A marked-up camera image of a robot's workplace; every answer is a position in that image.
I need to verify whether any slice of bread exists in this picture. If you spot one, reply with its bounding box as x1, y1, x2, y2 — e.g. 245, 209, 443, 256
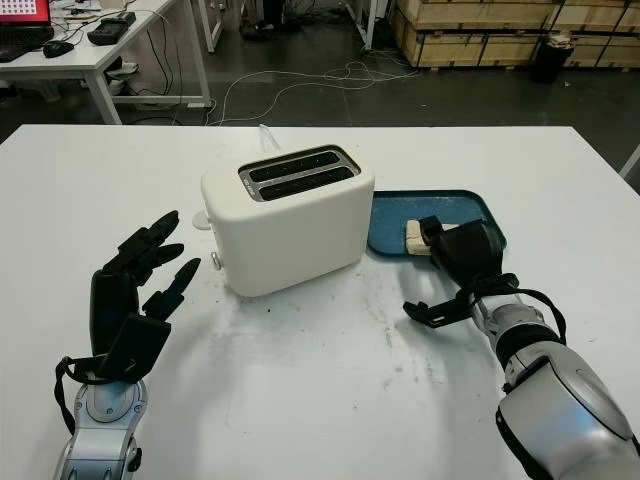
403, 218, 461, 258

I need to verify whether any black trash bin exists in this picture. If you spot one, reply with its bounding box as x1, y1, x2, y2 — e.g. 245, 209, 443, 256
529, 31, 576, 85

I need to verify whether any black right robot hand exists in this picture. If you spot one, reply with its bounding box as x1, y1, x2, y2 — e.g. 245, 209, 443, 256
418, 215, 507, 291

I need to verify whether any plywood shipping crate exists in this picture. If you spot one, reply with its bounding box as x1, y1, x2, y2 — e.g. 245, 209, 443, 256
549, 0, 640, 69
391, 7, 552, 69
394, 0, 565, 32

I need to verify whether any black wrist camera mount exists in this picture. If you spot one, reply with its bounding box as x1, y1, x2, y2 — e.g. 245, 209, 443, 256
93, 312, 173, 386
402, 294, 477, 330

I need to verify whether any white cable on floor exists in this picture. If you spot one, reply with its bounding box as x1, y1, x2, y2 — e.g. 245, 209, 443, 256
206, 59, 422, 127

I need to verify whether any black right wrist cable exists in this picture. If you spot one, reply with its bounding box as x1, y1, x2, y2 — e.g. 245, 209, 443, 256
458, 272, 569, 480

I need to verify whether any blue speckled tray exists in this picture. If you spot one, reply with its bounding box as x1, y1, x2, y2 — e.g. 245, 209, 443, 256
367, 188, 508, 262

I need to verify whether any white toaster power cord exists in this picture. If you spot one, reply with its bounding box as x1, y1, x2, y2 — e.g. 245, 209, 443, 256
256, 124, 282, 152

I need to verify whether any black handheld controller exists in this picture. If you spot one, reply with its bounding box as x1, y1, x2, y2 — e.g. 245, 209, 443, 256
86, 11, 138, 45

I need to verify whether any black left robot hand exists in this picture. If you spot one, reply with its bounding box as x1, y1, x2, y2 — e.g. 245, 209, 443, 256
90, 209, 202, 358

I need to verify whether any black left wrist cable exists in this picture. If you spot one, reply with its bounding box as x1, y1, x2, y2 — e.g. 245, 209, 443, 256
53, 354, 104, 437

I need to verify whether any white table frame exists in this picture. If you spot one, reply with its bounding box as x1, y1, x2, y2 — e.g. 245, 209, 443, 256
196, 0, 225, 54
348, 0, 397, 52

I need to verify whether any white two-slot toaster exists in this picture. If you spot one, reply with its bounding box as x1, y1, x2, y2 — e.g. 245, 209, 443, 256
192, 144, 376, 299

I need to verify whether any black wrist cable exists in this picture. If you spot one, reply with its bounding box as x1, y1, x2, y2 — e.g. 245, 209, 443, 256
53, 354, 104, 437
458, 272, 569, 480

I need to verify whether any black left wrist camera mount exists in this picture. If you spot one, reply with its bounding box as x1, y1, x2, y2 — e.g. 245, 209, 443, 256
93, 312, 173, 386

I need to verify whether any black computer mouse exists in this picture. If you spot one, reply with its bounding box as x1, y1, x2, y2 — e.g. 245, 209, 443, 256
42, 39, 75, 58

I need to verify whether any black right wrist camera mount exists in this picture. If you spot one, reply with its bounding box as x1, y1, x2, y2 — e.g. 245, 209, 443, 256
402, 294, 477, 330

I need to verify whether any person in dark trousers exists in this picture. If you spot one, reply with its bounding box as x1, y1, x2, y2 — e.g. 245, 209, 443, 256
238, 0, 282, 41

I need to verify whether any white office desk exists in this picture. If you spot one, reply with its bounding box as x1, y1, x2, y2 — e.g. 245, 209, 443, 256
0, 0, 214, 126

